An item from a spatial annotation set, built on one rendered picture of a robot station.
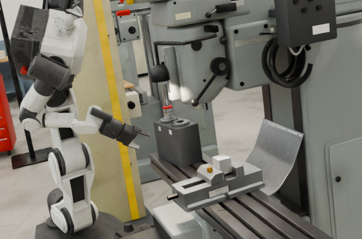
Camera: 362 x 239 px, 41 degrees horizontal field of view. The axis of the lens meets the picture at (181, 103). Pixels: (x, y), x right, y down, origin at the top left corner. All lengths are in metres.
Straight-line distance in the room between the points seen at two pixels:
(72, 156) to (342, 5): 1.41
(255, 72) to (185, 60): 0.29
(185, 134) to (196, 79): 0.45
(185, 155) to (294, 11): 0.90
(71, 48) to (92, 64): 1.52
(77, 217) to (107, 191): 1.27
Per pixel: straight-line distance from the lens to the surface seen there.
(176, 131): 2.20
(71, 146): 2.40
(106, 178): 3.78
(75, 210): 2.55
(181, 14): 1.77
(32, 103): 2.10
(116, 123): 2.16
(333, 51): 2.04
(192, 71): 1.83
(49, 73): 1.97
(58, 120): 2.17
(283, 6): 1.70
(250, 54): 1.90
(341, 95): 2.09
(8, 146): 6.44
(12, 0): 10.79
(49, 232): 2.83
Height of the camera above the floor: 1.77
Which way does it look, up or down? 13 degrees down
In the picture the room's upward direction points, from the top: 8 degrees counter-clockwise
